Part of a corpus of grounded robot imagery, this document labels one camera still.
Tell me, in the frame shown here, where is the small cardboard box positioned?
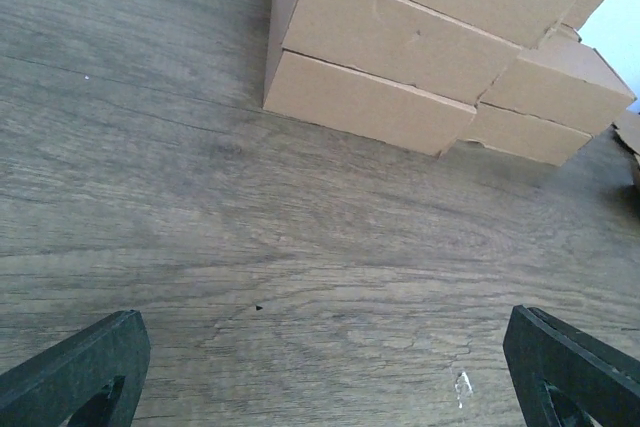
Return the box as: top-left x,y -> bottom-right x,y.
561,0 -> 605,30
481,36 -> 636,135
460,103 -> 592,166

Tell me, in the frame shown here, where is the bottom large cardboard box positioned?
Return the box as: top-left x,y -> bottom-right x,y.
263,48 -> 476,157

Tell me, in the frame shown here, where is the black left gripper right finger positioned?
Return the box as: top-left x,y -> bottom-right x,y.
503,305 -> 639,426

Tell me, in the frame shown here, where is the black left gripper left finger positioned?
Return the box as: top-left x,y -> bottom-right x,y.
1,310 -> 150,426

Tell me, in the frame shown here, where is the upper small cardboard box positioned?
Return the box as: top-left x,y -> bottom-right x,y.
561,0 -> 605,30

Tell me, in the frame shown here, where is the bottom small cardboard box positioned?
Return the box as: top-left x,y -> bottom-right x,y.
460,103 -> 592,166

